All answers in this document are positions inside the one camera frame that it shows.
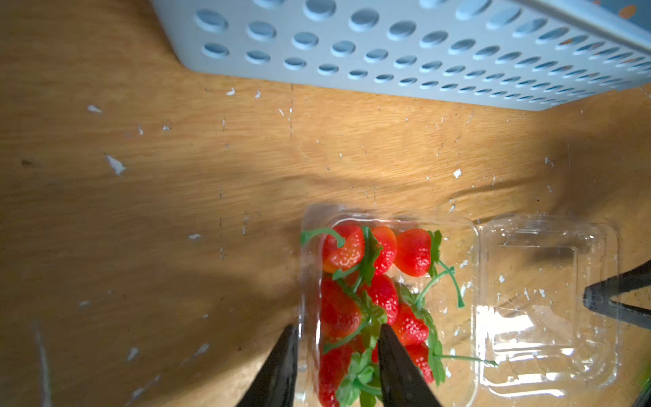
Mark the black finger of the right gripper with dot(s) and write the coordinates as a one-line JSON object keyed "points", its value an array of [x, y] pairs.
{"points": [[634, 315], [602, 291]]}

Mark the red strawberry green leaves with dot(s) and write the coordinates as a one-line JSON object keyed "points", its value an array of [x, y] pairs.
{"points": [[416, 330]]}

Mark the light blue plastic basket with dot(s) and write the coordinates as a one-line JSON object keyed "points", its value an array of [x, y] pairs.
{"points": [[522, 55]]}

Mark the orange red strawberry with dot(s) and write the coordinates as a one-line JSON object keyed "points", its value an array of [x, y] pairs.
{"points": [[342, 246]]}

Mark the clear plastic clamshell container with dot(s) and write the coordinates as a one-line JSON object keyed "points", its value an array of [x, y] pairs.
{"points": [[524, 337]]}

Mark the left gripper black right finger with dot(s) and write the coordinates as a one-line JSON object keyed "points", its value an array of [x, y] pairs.
{"points": [[402, 382]]}

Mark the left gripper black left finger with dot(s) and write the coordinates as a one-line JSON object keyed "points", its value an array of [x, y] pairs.
{"points": [[274, 385]]}

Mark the red strawberry with stem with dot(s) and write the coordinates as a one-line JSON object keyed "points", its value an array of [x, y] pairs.
{"points": [[381, 249]]}

